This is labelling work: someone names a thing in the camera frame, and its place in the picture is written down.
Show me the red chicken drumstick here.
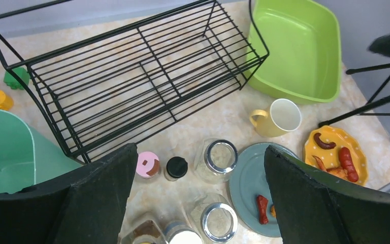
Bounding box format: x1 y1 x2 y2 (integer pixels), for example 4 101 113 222
256 195 269 225

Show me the pink lid spice jar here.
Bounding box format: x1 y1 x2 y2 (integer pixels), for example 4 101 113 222
136 151 160 179

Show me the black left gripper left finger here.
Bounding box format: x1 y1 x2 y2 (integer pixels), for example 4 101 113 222
0 143 138 243

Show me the green toy block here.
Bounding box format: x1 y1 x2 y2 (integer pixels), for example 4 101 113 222
3 67 30 90

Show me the black wire dish rack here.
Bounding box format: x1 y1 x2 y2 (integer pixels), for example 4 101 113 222
0 1 267 163

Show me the lime green plastic basin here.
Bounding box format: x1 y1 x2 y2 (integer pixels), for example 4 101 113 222
246 0 342 104

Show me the grey blue round plate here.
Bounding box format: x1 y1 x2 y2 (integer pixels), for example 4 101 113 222
229 142 299 237

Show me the oil bottle brown liquid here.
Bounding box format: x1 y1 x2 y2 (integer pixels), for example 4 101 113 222
120 220 168 244

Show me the yellow polka dot plate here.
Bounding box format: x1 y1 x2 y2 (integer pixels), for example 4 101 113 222
303 126 368 186

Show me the black lid spice jar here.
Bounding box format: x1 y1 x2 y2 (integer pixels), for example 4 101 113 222
165 157 188 181

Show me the orange fried nugget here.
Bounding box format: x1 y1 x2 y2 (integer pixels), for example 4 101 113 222
270 205 277 218

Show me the dark curved sausage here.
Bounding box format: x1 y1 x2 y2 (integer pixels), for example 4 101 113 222
313 133 336 150

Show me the clear glass jar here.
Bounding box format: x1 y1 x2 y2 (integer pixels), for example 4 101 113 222
186 193 238 243
193 138 238 185

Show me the red sausage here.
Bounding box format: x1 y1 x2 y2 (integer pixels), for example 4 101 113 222
338 147 359 182

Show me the yellow ceramic mug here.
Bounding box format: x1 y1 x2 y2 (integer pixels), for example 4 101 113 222
249 99 302 138

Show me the silver lid labelled jar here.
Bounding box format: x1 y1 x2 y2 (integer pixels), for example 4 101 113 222
164 220 203 244

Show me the green plastic waste bin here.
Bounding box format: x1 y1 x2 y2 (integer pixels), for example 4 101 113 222
0 110 82 194

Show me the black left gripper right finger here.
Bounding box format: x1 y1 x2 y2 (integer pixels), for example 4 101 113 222
264 146 390 243

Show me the orange fried chicken piece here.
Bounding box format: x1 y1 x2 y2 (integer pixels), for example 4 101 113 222
312 156 347 179

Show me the black camera tripod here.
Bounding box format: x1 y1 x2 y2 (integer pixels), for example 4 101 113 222
318 33 390 128

